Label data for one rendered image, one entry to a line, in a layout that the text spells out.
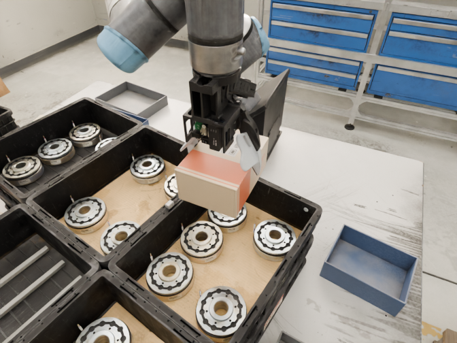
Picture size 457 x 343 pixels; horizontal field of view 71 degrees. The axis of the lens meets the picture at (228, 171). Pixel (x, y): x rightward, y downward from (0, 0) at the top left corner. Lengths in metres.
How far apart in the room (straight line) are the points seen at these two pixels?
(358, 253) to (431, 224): 1.26
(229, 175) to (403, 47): 2.08
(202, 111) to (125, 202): 0.53
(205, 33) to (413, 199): 0.98
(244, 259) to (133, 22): 0.55
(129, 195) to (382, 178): 0.87
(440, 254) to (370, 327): 1.25
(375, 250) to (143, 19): 0.82
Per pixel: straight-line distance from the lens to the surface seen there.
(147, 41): 0.52
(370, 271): 0.99
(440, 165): 2.71
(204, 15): 0.42
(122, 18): 0.54
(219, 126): 0.47
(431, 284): 1.97
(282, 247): 0.78
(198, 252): 0.76
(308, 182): 1.17
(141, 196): 0.94
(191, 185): 0.57
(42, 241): 0.94
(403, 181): 1.30
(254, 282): 0.76
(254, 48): 1.06
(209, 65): 0.44
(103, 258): 0.71
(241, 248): 0.80
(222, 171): 0.56
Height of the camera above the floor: 1.50
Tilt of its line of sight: 43 degrees down
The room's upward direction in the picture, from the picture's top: straight up
